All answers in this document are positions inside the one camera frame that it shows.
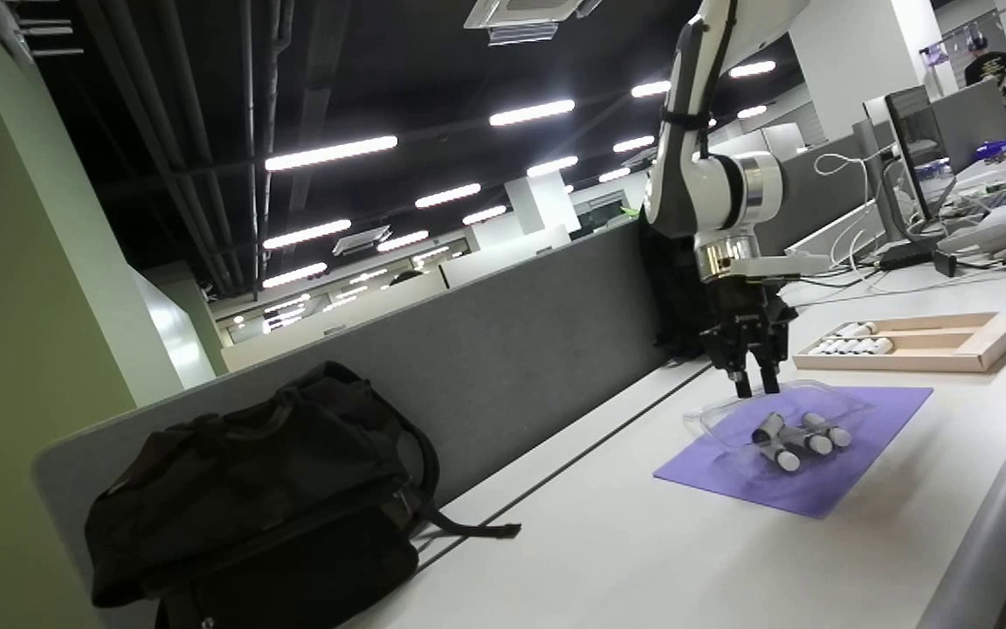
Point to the white bottles row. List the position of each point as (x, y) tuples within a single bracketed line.
[(854, 340)]

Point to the ceiling air conditioner unit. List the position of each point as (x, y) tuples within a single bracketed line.
[(526, 14)]

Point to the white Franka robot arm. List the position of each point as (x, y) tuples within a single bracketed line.
[(707, 163)]

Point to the purple mat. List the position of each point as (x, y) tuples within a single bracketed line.
[(875, 466)]

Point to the long ceiling light tube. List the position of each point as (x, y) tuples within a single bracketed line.
[(307, 234), (649, 88), (447, 196), (293, 277), (554, 166), (329, 150), (530, 114)]

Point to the computer monitor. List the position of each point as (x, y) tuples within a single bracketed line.
[(915, 144)]

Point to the wooden tray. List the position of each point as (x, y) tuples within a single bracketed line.
[(967, 338)]

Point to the black duffel bag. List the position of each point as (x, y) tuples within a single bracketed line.
[(271, 501)]

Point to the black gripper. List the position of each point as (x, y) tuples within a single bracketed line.
[(747, 320)]

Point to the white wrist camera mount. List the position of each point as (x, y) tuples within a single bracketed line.
[(760, 264)]

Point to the grey desk divider panel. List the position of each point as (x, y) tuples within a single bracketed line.
[(503, 352)]

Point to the black backpack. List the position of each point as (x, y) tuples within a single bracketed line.
[(677, 302)]

